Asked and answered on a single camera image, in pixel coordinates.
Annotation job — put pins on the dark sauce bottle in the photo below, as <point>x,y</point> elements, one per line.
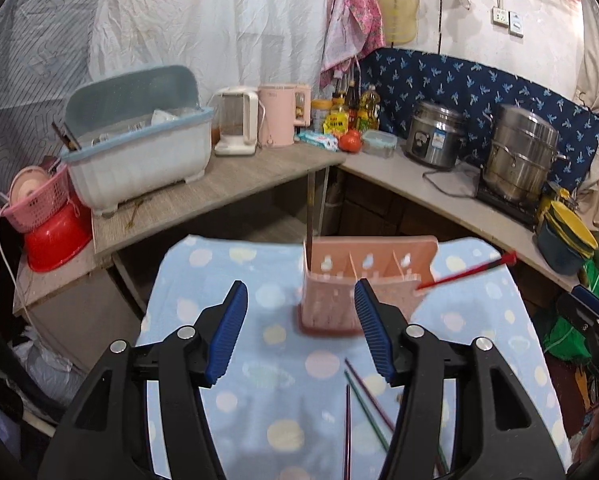
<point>352,105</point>

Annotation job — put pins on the black induction cooktop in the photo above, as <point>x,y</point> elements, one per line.
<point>504,205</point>

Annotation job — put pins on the white blue dish drainer box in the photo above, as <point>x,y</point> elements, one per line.
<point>139,160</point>

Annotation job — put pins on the cooking oil bottle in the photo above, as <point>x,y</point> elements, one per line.
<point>369,110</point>

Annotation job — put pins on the red plastic basin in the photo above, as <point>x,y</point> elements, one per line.
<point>54,245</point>

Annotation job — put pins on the white plastic sheet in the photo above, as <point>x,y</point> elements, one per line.
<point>204,20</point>

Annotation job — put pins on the white electric kettle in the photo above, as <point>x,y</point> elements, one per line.
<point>237,125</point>

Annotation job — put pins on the yellow cutting board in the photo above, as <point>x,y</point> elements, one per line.
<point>397,15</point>

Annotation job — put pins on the pink plate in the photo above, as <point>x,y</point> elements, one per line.
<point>27,187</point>

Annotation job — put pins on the navy leaf-print cloth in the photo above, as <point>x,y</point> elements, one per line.
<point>469,80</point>

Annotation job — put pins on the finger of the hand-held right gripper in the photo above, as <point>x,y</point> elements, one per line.
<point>579,322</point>
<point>588,296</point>

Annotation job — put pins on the blue planet-print cloth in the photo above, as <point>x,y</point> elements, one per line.
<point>259,410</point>

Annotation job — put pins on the yellow label bottle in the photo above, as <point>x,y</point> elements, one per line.
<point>339,122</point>

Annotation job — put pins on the stack of yellow blue bowls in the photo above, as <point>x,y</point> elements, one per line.
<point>569,235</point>

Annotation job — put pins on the pink floral cloth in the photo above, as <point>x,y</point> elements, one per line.
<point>352,10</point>

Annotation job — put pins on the pink electric kettle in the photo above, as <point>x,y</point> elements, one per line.
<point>279,115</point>

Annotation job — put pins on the pink plastic basket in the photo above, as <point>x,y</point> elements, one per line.
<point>39,205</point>

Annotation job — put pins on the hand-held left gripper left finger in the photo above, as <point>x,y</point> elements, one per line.
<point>227,330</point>

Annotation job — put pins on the green-lid food container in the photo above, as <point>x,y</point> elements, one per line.
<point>379,144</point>

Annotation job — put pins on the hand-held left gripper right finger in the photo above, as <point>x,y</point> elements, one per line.
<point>374,330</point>

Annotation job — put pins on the red tomato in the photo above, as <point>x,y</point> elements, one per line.
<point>350,141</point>

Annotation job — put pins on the brown chopstick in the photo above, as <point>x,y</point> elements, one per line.
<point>309,210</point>

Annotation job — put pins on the grey plastic bag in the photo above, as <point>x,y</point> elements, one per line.
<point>49,365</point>

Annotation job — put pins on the steel rice cooker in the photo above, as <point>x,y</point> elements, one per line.
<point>434,135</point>

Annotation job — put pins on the steel steamer pot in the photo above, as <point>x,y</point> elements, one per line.
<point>522,155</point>

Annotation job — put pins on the pink perforated utensil holder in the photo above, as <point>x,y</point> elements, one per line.
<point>329,305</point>

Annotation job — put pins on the green plastic bag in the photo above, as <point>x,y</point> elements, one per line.
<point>569,340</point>

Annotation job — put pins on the grey wooden counter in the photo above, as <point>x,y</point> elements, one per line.
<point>259,170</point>

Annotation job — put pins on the beige side cabinet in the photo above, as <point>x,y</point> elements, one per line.
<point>74,305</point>

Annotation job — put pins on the dark red chopstick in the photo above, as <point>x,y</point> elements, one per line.
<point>348,435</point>
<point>369,394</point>

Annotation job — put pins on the dark chopstick bundle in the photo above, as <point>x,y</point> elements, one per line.
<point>67,137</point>

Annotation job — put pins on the blue wet wipes pack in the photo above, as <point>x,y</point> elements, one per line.
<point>318,140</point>

